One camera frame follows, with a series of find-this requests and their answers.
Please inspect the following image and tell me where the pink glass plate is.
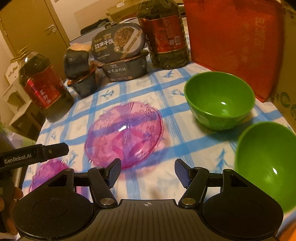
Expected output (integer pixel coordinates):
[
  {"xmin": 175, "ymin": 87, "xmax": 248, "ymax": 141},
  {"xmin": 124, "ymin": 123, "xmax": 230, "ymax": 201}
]
[
  {"xmin": 84, "ymin": 101, "xmax": 164, "ymax": 170},
  {"xmin": 28, "ymin": 158, "xmax": 89, "ymax": 200}
]

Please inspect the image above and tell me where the green plastic bowl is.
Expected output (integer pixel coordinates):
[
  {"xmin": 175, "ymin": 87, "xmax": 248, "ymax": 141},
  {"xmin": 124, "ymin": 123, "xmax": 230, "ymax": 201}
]
[
  {"xmin": 234, "ymin": 122, "xmax": 295, "ymax": 212},
  {"xmin": 184, "ymin": 71, "xmax": 255, "ymax": 131}
]

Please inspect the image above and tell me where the orange plastic bowl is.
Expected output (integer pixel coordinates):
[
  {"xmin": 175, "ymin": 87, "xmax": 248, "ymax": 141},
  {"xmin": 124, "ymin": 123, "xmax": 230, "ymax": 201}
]
[{"xmin": 278, "ymin": 221, "xmax": 296, "ymax": 241}]

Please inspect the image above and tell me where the left hand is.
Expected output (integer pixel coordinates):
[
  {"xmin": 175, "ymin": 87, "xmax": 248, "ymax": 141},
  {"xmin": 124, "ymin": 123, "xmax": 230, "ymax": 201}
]
[{"xmin": 1, "ymin": 187, "xmax": 23, "ymax": 238}]

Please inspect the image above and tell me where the white wooden chair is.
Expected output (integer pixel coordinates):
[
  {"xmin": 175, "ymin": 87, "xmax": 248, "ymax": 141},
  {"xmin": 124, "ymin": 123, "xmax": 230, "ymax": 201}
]
[{"xmin": 3, "ymin": 60, "xmax": 46, "ymax": 141}]

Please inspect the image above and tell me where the blue checked tablecloth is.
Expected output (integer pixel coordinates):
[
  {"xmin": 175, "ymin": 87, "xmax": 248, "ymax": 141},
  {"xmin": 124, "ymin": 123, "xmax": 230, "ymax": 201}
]
[{"xmin": 21, "ymin": 60, "xmax": 296, "ymax": 241}]

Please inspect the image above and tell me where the left cooking oil bottle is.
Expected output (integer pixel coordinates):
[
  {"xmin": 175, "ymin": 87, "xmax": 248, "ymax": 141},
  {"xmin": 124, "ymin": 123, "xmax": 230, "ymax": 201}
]
[{"xmin": 18, "ymin": 49, "xmax": 74, "ymax": 122}]

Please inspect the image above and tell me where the cooking oil bottle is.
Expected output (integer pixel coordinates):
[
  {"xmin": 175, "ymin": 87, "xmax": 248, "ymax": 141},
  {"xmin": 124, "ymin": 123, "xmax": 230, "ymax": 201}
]
[
  {"xmin": 137, "ymin": 1, "xmax": 189, "ymax": 69},
  {"xmin": 18, "ymin": 49, "xmax": 74, "ymax": 122}
]

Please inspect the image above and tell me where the lower dark food cup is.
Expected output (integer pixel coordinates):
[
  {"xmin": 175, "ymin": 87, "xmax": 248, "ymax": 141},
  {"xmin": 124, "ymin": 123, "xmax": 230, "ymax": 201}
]
[{"xmin": 67, "ymin": 66, "xmax": 103, "ymax": 98}]

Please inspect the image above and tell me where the dark food cup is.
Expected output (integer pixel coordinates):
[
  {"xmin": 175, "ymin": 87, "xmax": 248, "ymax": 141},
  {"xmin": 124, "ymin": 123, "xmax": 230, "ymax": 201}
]
[
  {"xmin": 67, "ymin": 66, "xmax": 103, "ymax": 98},
  {"xmin": 64, "ymin": 43, "xmax": 92, "ymax": 80}
]

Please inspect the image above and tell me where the upper dark food cup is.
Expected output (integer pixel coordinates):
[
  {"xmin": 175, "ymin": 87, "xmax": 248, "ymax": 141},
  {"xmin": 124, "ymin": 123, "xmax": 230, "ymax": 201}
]
[{"xmin": 64, "ymin": 43, "xmax": 92, "ymax": 80}]

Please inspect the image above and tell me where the lower instant meal box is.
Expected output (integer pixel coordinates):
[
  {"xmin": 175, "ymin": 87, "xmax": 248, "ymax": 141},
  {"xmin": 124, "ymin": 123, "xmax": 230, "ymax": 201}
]
[{"xmin": 101, "ymin": 50, "xmax": 149, "ymax": 82}]

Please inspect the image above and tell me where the brown cardboard box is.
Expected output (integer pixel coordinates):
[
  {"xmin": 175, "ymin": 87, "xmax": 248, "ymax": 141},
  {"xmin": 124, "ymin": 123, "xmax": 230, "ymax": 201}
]
[{"xmin": 271, "ymin": 1, "xmax": 296, "ymax": 130}]

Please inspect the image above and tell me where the wooden door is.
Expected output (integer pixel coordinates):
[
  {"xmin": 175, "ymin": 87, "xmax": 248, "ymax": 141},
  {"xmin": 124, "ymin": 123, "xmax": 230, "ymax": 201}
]
[{"xmin": 1, "ymin": 0, "xmax": 69, "ymax": 80}]

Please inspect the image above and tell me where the tilted instant meal box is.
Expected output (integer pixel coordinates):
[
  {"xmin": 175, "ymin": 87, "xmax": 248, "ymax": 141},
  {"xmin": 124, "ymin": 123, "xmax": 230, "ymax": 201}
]
[{"xmin": 91, "ymin": 23, "xmax": 145, "ymax": 63}]

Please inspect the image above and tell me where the right cooking oil bottle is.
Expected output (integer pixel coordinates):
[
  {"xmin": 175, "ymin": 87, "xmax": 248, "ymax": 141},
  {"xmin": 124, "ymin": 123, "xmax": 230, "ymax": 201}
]
[{"xmin": 137, "ymin": 1, "xmax": 189, "ymax": 69}]

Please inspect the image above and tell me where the red fabric tote bag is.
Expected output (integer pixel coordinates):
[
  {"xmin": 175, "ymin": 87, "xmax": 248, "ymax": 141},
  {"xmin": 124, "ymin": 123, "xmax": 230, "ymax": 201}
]
[{"xmin": 184, "ymin": 0, "xmax": 283, "ymax": 102}]

